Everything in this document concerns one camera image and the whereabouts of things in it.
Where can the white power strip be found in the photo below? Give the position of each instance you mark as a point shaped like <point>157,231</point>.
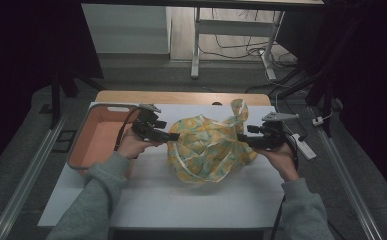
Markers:
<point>303,147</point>

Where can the person's right hand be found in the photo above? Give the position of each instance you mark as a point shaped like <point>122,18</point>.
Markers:
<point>286,161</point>

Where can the black floor socket plate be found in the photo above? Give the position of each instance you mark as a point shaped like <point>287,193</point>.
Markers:
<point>64,141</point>

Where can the white table mat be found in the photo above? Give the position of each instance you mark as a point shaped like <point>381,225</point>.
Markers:
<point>181,203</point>

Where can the white metal desk frame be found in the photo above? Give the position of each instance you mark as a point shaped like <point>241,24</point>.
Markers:
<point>234,28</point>

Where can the metal floor rail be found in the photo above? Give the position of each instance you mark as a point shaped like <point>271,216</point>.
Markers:
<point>27,176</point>
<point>347,186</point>

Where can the yellow floral cloth bag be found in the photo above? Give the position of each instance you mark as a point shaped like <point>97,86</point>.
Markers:
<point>207,150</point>

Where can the black metal stand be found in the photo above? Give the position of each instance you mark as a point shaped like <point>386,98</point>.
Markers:
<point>327,100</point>
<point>56,100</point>

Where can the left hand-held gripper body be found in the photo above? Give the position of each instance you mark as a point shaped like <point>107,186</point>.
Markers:
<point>146,128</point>

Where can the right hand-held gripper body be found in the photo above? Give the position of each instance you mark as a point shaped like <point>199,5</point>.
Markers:
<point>271,136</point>

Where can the pink basket with grey rim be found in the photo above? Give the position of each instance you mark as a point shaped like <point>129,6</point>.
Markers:
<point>96,140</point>

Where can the small white plug adapter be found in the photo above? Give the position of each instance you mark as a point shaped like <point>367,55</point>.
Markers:
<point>318,121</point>

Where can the person's left hand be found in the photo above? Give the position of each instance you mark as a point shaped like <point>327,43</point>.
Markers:
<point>131,145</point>

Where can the dark curtain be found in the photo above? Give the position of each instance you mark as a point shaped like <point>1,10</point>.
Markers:
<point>371,83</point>
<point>21,66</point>

